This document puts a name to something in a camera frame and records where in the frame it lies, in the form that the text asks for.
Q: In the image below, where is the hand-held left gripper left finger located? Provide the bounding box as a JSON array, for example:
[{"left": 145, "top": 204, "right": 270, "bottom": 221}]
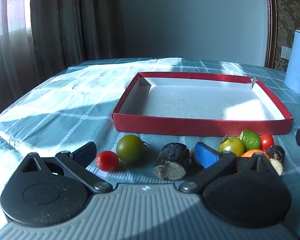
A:
[{"left": 17, "top": 141, "right": 113, "bottom": 194}]

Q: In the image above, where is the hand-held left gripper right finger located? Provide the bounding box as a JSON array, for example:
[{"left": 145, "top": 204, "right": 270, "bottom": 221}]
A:
[{"left": 179, "top": 142, "right": 280, "bottom": 195}]

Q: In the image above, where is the red cherry tomato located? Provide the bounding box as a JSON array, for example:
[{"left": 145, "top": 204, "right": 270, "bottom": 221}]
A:
[
  {"left": 259, "top": 134, "right": 275, "bottom": 152},
  {"left": 95, "top": 150, "right": 120, "bottom": 172}
]

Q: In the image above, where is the red cardboard box lid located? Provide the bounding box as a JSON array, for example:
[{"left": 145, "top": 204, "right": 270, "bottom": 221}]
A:
[{"left": 112, "top": 72, "right": 293, "bottom": 137}]

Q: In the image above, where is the orange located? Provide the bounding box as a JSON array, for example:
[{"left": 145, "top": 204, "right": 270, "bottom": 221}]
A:
[{"left": 241, "top": 149, "right": 270, "bottom": 161}]

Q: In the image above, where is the yellow-green tomato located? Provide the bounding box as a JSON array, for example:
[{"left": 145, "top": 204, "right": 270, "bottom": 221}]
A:
[{"left": 218, "top": 135, "right": 245, "bottom": 157}]

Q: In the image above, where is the green tomato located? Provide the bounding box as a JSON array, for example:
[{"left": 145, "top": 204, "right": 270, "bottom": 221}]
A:
[{"left": 116, "top": 134, "right": 150, "bottom": 163}]

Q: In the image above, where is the green lime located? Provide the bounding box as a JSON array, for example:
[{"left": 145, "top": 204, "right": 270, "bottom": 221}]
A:
[{"left": 239, "top": 129, "right": 261, "bottom": 152}]

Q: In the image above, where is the teal checked tablecloth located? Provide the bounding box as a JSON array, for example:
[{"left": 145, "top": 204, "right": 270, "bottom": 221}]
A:
[{"left": 0, "top": 57, "right": 300, "bottom": 240}]

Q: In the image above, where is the blue electric kettle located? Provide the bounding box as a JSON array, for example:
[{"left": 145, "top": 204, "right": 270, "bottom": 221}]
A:
[{"left": 284, "top": 29, "right": 300, "bottom": 97}]

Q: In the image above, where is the brown patterned curtain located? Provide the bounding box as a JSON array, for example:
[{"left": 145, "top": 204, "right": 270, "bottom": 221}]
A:
[{"left": 30, "top": 0, "right": 124, "bottom": 80}]

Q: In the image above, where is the sheer white curtain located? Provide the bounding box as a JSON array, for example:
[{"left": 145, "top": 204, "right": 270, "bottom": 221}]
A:
[{"left": 0, "top": 0, "right": 34, "bottom": 123}]

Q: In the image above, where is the wall switch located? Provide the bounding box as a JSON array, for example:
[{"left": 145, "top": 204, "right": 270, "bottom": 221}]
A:
[{"left": 281, "top": 45, "right": 292, "bottom": 60}]

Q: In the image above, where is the dark wooden frame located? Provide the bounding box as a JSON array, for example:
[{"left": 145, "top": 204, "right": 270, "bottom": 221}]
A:
[{"left": 264, "top": 0, "right": 283, "bottom": 68}]

